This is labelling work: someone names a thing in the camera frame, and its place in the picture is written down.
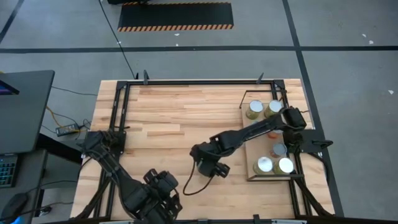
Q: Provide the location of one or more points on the black frame bracket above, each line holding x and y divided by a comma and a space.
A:
145, 77
260, 78
256, 219

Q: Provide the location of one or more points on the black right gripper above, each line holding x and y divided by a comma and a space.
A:
206, 167

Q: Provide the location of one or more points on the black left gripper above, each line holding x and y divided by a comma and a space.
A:
169, 183

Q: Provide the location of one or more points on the black power adapter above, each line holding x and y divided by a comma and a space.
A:
66, 129

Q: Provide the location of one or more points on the black computer mouse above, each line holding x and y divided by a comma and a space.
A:
14, 206

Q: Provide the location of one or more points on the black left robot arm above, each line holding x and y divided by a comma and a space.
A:
130, 189

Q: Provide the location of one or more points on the grey desk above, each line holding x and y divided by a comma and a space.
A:
28, 174

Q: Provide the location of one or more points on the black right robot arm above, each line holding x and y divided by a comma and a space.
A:
242, 135

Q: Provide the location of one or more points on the black aluminium table frame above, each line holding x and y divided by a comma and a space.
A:
186, 82

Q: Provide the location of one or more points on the computer monitor screen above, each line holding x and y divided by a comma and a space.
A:
7, 88

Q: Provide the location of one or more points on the black hazard-striped floor mat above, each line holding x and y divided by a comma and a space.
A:
175, 14

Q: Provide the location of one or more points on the black desk top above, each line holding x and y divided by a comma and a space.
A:
26, 112

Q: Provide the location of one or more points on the backlit computer keyboard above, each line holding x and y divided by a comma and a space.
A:
7, 171

